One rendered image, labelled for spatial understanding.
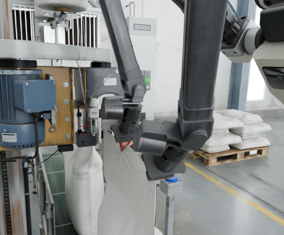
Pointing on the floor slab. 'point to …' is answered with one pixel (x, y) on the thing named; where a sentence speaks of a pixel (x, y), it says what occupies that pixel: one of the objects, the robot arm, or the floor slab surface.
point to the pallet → (262, 151)
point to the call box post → (169, 215)
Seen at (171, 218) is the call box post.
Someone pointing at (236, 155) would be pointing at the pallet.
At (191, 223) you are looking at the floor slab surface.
